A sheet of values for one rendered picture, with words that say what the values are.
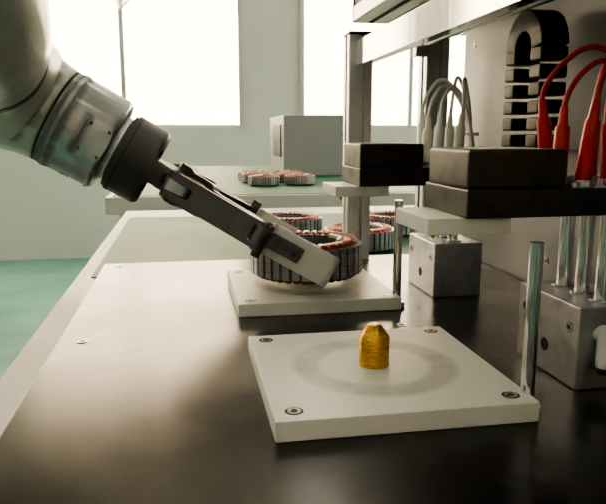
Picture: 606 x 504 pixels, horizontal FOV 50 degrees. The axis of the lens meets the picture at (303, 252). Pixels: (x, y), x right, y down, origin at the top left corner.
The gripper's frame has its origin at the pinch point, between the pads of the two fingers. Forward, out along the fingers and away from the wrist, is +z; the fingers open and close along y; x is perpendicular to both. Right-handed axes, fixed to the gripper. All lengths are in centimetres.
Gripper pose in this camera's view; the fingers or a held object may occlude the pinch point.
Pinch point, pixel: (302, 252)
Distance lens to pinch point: 65.4
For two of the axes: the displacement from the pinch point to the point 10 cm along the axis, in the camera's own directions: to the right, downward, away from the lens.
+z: 8.5, 4.7, 2.4
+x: 5.0, -8.7, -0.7
